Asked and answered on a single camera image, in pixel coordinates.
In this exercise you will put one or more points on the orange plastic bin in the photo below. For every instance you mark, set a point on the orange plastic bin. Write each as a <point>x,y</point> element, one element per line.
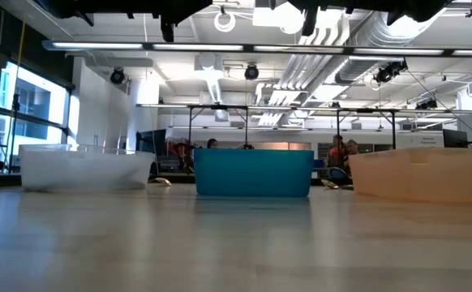
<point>422,176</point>

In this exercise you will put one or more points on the silver ventilation duct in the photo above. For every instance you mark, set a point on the silver ventilation duct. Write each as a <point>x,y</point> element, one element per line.
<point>366,40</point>

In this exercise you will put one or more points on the overhead light bar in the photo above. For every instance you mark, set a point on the overhead light bar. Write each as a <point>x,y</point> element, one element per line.
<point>199,47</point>

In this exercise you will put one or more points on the clear plastic bin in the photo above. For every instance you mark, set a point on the clear plastic bin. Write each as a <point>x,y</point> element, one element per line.
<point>86,170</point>

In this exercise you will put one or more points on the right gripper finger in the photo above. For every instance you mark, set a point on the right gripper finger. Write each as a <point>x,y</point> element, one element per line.
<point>310,20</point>

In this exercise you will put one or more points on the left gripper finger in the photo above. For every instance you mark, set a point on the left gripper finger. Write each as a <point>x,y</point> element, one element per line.
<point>179,10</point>

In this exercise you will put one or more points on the teal plastic bin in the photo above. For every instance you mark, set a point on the teal plastic bin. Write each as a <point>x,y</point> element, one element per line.
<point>252,174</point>

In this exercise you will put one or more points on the round black ceiling speaker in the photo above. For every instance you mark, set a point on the round black ceiling speaker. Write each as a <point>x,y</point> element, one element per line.
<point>251,72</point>
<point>117,76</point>

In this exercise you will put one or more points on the black ceiling camera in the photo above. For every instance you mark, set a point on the black ceiling camera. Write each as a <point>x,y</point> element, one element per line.
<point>390,71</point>
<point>426,104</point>

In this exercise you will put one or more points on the dark monitor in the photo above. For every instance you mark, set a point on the dark monitor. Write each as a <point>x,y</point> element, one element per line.
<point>151,141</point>
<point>455,138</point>

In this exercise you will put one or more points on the person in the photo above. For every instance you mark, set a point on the person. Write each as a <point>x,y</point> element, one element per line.
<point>351,148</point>
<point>336,152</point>
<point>212,143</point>

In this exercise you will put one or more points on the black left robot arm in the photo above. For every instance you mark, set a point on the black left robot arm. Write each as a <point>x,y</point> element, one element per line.
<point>98,5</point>

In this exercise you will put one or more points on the black light stand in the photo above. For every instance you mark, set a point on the black light stand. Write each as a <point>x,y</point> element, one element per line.
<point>15,121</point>

